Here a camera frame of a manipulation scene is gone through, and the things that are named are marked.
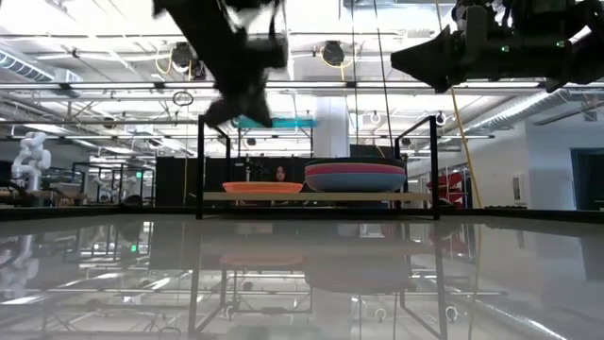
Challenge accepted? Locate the black frame work cell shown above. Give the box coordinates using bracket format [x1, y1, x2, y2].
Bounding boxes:
[70, 161, 157, 207]

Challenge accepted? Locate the red machine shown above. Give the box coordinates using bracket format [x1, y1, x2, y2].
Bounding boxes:
[426, 169, 467, 208]

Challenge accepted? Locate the silver ventilation duct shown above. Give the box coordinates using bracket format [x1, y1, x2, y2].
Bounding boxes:
[464, 87, 604, 136]

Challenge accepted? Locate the yellow hanging cable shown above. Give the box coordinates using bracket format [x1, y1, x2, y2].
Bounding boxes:
[449, 86, 483, 210]

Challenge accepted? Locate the white pillar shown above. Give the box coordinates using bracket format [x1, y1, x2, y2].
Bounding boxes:
[312, 95, 351, 160]

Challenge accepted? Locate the dark door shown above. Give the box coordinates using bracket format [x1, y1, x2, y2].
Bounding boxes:
[570, 146, 604, 212]

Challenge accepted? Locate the ceiling cable reel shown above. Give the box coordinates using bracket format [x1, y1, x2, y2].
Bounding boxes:
[170, 41, 195, 73]
[322, 40, 346, 67]

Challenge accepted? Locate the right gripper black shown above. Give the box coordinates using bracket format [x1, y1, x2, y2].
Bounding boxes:
[390, 5, 519, 94]

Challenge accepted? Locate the hanging coiled cable loop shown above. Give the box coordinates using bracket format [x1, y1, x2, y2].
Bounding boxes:
[171, 90, 195, 108]

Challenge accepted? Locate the pink opaque plate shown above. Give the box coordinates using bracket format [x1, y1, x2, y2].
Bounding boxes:
[303, 162, 408, 179]

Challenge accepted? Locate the teal translucent plate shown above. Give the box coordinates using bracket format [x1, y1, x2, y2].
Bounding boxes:
[233, 115, 319, 130]

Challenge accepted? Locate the white humanoid robot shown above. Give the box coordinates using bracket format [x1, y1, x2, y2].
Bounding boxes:
[9, 130, 53, 194]

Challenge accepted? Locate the black metal shelf frame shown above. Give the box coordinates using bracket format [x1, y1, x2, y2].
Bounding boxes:
[194, 113, 442, 221]

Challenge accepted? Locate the black hanging cable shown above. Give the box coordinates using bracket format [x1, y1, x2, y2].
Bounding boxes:
[373, 0, 394, 134]

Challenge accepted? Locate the black partition wall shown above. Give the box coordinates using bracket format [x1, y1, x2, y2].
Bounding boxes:
[155, 155, 312, 208]

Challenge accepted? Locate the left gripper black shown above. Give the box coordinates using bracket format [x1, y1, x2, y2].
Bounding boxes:
[202, 70, 276, 129]

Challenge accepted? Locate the pink translucent plate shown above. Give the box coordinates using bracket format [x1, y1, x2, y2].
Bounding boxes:
[221, 180, 305, 196]

